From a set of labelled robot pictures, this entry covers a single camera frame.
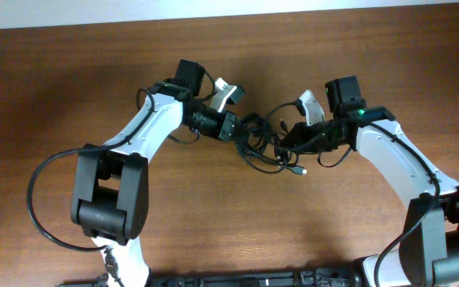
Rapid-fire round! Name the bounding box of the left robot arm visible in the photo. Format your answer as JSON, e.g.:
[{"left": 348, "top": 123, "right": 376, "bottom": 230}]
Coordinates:
[{"left": 70, "top": 60, "right": 245, "bottom": 286}]

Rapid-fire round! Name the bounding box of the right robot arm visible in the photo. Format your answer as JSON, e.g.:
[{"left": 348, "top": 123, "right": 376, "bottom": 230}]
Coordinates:
[{"left": 277, "top": 77, "right": 459, "bottom": 286}]

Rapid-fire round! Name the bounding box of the black usb cable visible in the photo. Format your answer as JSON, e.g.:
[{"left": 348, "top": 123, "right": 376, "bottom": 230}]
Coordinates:
[{"left": 235, "top": 112, "right": 308, "bottom": 175}]

